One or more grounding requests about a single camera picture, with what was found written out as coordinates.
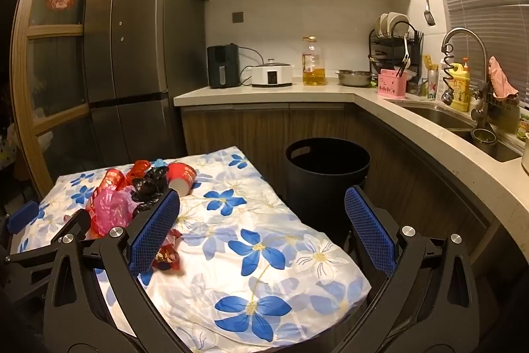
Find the steel bowl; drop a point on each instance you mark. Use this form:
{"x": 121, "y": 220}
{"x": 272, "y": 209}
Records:
{"x": 355, "y": 78}

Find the black plastic bag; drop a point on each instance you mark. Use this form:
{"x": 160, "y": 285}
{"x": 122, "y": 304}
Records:
{"x": 151, "y": 181}

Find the dark wall socket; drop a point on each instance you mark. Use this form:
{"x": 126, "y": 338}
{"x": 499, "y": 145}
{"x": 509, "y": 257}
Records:
{"x": 238, "y": 17}

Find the steel kitchen faucet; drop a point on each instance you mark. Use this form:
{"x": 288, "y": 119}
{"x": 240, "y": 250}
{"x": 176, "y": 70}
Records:
{"x": 463, "y": 31}

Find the grey steel refrigerator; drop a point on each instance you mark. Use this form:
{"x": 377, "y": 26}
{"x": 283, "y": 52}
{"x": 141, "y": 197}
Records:
{"x": 140, "y": 47}

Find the pink plastic bag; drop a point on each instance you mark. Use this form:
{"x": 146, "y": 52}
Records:
{"x": 111, "y": 208}

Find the steel sink strainer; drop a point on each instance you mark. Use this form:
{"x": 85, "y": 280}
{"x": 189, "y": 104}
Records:
{"x": 483, "y": 136}

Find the red plastic bag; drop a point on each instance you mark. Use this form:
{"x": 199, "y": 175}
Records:
{"x": 113, "y": 179}

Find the blue plastic shoe cover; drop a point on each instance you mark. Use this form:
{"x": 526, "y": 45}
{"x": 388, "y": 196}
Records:
{"x": 159, "y": 162}

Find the blue floral cloth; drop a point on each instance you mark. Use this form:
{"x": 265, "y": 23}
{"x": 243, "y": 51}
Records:
{"x": 256, "y": 237}

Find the white plate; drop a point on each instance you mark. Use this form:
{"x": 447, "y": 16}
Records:
{"x": 397, "y": 20}
{"x": 383, "y": 24}

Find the black air fryer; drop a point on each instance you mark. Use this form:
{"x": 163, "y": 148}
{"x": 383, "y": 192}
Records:
{"x": 223, "y": 63}

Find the white electric cooker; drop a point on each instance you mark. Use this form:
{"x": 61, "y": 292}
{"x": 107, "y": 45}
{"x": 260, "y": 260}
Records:
{"x": 272, "y": 76}

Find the cooking oil bottle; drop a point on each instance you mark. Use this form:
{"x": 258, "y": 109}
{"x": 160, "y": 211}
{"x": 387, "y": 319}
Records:
{"x": 314, "y": 71}

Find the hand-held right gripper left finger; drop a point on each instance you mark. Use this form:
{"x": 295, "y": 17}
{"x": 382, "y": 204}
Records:
{"x": 155, "y": 229}

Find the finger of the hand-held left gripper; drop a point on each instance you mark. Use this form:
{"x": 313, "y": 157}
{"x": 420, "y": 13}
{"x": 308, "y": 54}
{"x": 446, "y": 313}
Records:
{"x": 76, "y": 222}
{"x": 22, "y": 214}

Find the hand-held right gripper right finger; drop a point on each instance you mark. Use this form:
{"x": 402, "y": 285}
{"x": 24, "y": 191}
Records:
{"x": 370, "y": 229}

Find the red paper cup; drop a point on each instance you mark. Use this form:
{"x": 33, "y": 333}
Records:
{"x": 179, "y": 173}
{"x": 169, "y": 253}

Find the hanging steel spatula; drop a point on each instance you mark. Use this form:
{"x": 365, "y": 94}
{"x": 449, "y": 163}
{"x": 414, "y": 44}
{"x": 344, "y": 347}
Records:
{"x": 430, "y": 19}

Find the pink utensil holder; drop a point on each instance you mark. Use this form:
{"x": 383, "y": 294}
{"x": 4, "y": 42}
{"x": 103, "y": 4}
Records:
{"x": 390, "y": 86}

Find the black dish rack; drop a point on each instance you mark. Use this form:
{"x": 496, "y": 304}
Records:
{"x": 386, "y": 47}

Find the wooden lower kitchen cabinet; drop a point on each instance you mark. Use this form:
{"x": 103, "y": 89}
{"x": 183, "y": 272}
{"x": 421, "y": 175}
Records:
{"x": 256, "y": 129}

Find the wooden glass door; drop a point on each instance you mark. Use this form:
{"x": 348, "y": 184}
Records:
{"x": 58, "y": 67}

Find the steel kitchen sink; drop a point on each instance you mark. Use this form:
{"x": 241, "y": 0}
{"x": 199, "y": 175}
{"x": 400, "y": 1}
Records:
{"x": 438, "y": 117}

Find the yellow detergent bottle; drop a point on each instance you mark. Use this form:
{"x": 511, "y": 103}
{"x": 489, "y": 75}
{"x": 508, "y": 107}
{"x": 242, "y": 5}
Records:
{"x": 461, "y": 88}

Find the white spoon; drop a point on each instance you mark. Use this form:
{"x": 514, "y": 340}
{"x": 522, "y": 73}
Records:
{"x": 406, "y": 55}

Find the black trash bin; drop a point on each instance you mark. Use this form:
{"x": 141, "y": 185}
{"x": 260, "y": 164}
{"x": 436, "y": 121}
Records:
{"x": 322, "y": 179}

